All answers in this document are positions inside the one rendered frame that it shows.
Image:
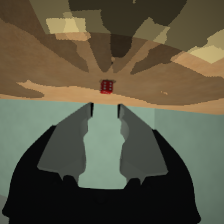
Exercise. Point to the red die with white pips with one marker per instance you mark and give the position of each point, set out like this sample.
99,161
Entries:
106,87

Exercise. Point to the translucent tan mat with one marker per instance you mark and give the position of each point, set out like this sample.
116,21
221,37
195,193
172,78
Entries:
193,26

